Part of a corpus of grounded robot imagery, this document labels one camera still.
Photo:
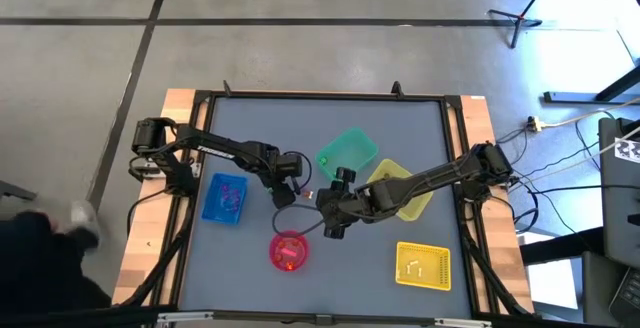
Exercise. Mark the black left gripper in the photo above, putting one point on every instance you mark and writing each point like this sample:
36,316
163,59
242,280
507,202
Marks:
276,180

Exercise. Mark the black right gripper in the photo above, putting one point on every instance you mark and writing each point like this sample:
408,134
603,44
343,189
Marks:
345,205

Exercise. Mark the translucent teal plastic bin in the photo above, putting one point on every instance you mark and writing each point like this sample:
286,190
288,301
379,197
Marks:
355,148

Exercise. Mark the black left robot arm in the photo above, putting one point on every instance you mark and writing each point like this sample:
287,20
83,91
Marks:
220,148

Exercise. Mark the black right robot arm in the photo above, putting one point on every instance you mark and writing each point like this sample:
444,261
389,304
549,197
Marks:
440,170

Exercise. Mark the translucent pink plastic bowl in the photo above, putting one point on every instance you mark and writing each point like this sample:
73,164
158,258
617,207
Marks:
300,260

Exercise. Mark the blue plastic tray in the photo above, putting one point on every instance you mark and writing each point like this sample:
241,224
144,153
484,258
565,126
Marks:
215,213

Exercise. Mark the translucent yellow plastic bin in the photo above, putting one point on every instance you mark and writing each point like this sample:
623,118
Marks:
415,208

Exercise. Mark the yellow mesh basket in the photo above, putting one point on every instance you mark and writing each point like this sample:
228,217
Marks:
435,278

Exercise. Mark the wooden table side board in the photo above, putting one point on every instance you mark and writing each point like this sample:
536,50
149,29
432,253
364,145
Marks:
145,248
477,123

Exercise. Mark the black desk leg bar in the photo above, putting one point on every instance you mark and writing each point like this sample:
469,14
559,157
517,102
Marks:
560,245

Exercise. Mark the yellow power strip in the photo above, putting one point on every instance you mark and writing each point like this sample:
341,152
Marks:
535,124

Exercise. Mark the person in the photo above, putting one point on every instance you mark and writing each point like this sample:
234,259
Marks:
35,268

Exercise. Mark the grey metal foot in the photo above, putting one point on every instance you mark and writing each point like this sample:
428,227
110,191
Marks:
15,190

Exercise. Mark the black desk base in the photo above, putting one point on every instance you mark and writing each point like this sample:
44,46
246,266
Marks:
575,97

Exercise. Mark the black tripod stand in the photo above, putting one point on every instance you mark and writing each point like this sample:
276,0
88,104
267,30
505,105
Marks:
520,18

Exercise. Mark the grey cabinet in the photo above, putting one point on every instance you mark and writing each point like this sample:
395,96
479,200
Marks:
617,208

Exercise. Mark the black keyboard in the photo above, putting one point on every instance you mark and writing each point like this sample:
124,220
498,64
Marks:
630,293

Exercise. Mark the black white fiducial marker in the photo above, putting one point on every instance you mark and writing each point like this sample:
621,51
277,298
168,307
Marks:
631,150

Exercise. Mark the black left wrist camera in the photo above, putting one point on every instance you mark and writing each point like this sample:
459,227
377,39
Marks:
290,164

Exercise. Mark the black table frame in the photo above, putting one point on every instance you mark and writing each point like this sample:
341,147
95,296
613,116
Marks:
325,95

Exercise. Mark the black overhead frame bar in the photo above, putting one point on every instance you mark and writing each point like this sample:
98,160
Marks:
150,318

